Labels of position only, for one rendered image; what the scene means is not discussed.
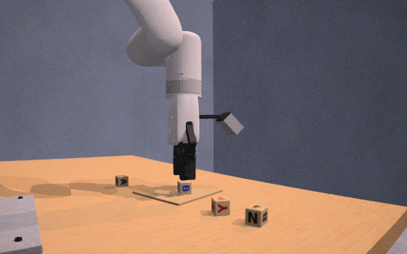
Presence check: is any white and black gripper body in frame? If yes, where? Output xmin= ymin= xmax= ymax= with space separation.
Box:
xmin=166 ymin=93 xmax=201 ymax=145

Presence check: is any beige letter block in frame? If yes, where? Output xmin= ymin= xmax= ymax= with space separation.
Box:
xmin=245 ymin=204 xmax=268 ymax=228
xmin=177 ymin=180 xmax=192 ymax=195
xmin=212 ymin=196 xmax=231 ymax=216
xmin=115 ymin=175 xmax=128 ymax=187

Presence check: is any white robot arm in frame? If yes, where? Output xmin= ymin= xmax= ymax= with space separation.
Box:
xmin=124 ymin=0 xmax=244 ymax=135

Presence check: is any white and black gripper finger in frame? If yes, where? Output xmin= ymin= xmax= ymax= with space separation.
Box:
xmin=173 ymin=143 xmax=181 ymax=176
xmin=179 ymin=122 xmax=197 ymax=180

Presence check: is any tan flat mat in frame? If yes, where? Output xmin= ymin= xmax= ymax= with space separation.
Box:
xmin=133 ymin=182 xmax=223 ymax=206

